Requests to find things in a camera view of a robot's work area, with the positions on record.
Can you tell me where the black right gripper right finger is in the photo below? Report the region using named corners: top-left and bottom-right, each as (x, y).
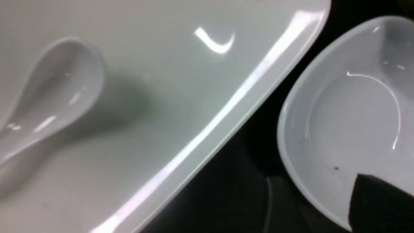
top-left (349, 174), bottom-right (414, 233)

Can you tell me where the small white bowl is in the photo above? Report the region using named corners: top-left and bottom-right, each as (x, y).
top-left (277, 16), bottom-right (414, 231)

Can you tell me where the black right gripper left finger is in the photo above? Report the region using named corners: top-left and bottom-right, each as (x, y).
top-left (263, 176), bottom-right (311, 233)

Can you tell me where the large white square plate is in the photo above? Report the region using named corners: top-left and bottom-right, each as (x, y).
top-left (1, 0), bottom-right (331, 233)

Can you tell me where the white ceramic soup spoon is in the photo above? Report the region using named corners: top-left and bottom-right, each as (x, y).
top-left (1, 37), bottom-right (106, 167)

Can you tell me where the black plastic serving tray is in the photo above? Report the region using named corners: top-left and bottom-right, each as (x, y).
top-left (142, 0), bottom-right (413, 233)

